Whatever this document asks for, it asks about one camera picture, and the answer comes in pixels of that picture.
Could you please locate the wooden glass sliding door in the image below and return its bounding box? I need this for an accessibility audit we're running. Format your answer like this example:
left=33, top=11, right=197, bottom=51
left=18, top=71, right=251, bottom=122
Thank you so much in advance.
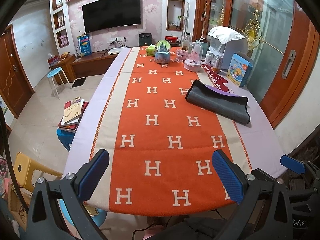
left=194, top=0, right=320, bottom=128

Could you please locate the black small heater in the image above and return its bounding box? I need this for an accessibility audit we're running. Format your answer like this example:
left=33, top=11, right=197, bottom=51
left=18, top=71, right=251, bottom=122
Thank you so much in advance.
left=139, top=33, right=153, bottom=48

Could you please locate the dark grey towel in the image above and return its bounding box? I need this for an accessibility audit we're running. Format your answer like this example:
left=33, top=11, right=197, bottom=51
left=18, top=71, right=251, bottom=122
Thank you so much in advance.
left=185, top=79, right=251, bottom=125

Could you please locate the brown wooden door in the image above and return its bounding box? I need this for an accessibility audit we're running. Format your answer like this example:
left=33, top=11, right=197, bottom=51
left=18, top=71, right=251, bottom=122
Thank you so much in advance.
left=0, top=24, right=35, bottom=119

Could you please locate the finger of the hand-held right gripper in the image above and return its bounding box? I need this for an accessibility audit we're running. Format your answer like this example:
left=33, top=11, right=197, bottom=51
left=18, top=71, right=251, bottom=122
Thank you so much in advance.
left=280, top=154, right=320, bottom=188

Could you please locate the pink toy figure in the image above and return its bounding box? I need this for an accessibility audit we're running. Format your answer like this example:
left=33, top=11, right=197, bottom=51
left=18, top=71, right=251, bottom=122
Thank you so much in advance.
left=172, top=48, right=188, bottom=63

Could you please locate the yellow plastic stool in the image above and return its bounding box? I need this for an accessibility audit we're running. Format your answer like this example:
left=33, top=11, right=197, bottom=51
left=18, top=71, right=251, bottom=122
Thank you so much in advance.
left=12, top=152, right=63, bottom=193

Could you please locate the black curved television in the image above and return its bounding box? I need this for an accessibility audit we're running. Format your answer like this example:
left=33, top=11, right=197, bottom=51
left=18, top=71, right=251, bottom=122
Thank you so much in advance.
left=82, top=0, right=142, bottom=33

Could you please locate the wooden television cabinet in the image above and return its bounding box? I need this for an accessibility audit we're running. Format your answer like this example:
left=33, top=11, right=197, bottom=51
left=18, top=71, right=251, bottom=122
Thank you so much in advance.
left=49, top=52, right=121, bottom=85

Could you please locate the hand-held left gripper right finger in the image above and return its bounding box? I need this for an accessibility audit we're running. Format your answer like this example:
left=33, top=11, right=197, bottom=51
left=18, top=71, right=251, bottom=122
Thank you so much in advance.
left=212, top=149, right=295, bottom=240

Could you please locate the lavender tablecloth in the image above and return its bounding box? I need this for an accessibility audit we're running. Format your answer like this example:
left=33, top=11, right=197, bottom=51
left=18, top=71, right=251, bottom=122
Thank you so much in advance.
left=61, top=46, right=288, bottom=183

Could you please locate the blue children's book box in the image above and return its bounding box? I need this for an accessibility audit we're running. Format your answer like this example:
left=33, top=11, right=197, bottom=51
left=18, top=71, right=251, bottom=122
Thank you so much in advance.
left=226, top=53, right=253, bottom=88

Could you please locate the beige cover book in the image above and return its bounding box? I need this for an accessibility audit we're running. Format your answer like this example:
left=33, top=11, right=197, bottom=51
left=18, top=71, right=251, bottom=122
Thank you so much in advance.
left=63, top=102, right=84, bottom=125

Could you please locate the dark red book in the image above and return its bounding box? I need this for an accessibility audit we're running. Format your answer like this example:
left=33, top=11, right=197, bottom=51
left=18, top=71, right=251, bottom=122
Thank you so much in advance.
left=58, top=118, right=82, bottom=133

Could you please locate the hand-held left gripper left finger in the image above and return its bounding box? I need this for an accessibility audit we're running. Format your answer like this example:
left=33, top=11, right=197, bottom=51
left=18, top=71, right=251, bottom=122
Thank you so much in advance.
left=26, top=149, right=110, bottom=240

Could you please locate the red tissue pack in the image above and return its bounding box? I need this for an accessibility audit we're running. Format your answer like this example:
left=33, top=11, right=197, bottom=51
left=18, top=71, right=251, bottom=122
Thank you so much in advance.
left=48, top=53, right=61, bottom=67

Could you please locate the castle snow globe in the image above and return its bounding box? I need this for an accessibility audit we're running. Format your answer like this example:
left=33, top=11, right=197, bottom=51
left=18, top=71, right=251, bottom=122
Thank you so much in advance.
left=154, top=40, right=172, bottom=64

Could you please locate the white cloth cover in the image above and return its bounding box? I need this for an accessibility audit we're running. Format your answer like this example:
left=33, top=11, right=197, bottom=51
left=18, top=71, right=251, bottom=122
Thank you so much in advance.
left=207, top=26, right=246, bottom=46

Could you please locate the black floor mat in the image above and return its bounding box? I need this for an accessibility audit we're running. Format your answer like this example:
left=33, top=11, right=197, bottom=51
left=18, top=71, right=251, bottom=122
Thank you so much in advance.
left=71, top=77, right=87, bottom=88

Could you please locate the blue stool under books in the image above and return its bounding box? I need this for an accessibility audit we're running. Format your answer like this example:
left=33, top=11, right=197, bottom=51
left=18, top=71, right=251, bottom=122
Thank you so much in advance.
left=56, top=127, right=76, bottom=152

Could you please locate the blue round stool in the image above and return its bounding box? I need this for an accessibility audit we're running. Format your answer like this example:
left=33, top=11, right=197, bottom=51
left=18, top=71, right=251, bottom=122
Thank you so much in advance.
left=47, top=68, right=72, bottom=100

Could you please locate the blue printed bag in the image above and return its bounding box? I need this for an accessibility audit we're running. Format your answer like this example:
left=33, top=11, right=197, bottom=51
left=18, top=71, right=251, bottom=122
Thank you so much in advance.
left=77, top=33, right=92, bottom=56

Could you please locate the light blue stool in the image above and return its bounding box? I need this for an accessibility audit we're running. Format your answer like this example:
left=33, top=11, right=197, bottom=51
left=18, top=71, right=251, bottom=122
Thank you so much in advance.
left=59, top=200, right=108, bottom=238

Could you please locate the white set-top box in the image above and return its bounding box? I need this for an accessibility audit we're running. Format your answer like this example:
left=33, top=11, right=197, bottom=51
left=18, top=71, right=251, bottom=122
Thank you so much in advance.
left=108, top=47, right=131, bottom=56

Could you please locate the glass dome with pink base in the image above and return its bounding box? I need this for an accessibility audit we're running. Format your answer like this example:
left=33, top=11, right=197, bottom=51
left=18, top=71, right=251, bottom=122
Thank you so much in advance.
left=184, top=43, right=203, bottom=72

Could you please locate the clear glass bottle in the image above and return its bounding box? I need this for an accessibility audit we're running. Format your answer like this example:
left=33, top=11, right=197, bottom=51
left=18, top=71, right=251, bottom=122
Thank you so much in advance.
left=181, top=32, right=193, bottom=53

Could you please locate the teal thermos jug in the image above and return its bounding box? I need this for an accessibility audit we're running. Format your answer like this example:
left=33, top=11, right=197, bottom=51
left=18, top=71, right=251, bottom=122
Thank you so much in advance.
left=195, top=37, right=209, bottom=61

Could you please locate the orange printed blanket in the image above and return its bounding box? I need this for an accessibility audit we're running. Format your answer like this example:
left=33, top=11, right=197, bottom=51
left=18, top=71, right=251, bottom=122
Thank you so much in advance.
left=82, top=45, right=252, bottom=217

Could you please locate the white water dispenser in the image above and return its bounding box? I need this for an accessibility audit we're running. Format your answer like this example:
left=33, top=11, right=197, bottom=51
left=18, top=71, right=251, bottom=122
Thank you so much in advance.
left=208, top=31, right=248, bottom=71

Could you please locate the red printed table mat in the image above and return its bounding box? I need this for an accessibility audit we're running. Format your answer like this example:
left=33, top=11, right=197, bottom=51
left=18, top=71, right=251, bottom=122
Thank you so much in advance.
left=202, top=63, right=234, bottom=94

